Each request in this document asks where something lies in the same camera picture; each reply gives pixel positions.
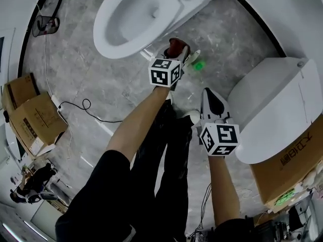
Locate black hose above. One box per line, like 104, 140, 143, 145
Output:
38, 0, 64, 18

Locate closed brown cardboard box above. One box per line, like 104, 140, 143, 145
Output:
1, 72, 41, 110

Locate black bag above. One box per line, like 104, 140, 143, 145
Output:
287, 205, 305, 233

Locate person's black trousers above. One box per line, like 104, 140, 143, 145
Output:
129, 99, 194, 242

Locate person's left forearm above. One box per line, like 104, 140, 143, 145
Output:
105, 85, 173, 161

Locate dark red cloth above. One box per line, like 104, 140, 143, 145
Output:
168, 37, 191, 58

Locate green printed packet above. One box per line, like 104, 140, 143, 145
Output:
274, 188, 296, 207

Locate black wire waste basket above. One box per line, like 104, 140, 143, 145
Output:
32, 15, 61, 38

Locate white crumpled rags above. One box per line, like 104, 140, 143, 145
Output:
297, 163, 323, 195

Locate person's right forearm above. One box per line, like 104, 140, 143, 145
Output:
207, 156, 241, 226

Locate black cable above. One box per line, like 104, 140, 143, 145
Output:
58, 98, 125, 124

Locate person's white shoe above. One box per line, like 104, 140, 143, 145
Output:
186, 109, 202, 126

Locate thin white cable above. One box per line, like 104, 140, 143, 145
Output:
43, 34, 55, 97

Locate white power strip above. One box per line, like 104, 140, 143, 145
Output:
51, 95, 69, 127

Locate large printed cardboard box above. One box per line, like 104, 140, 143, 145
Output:
249, 114, 323, 208

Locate bundle of thin cables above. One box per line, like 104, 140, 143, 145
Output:
186, 183, 213, 242

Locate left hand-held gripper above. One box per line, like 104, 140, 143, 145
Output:
148, 45, 191, 92

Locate person's black shirt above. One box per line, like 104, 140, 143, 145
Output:
55, 149, 256, 242

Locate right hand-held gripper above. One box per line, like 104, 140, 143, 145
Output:
199, 87, 241, 159

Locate open brown cardboard box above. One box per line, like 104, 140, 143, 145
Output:
9, 91, 69, 157

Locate white toilet with closed lid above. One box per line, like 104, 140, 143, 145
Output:
228, 56, 317, 165

